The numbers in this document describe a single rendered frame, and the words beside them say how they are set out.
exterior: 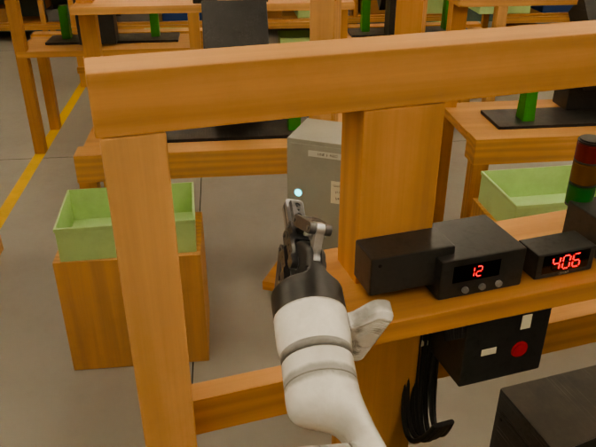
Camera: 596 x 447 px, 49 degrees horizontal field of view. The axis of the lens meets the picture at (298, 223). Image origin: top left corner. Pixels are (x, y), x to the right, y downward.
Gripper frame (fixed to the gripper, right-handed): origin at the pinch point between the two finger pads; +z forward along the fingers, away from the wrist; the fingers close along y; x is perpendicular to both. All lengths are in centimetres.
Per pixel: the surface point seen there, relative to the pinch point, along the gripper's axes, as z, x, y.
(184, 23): 605, 63, 344
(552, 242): 18, 56, 16
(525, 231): 28, 60, 24
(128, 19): 613, 4, 359
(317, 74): 26.7, 6.2, -1.9
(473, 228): 21, 42, 18
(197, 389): 12, 3, 64
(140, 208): 16.0, -14.9, 19.6
